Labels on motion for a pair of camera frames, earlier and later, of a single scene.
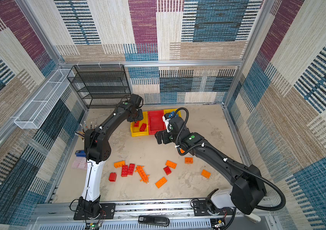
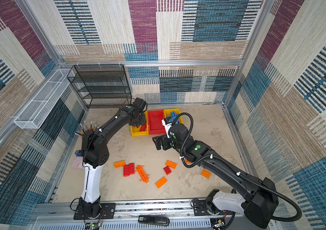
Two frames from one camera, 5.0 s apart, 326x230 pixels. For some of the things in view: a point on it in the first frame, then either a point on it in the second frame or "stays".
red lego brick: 131,169 stays
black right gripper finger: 158,136 -> 157,141
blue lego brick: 171,114 stays
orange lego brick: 119,164 stays
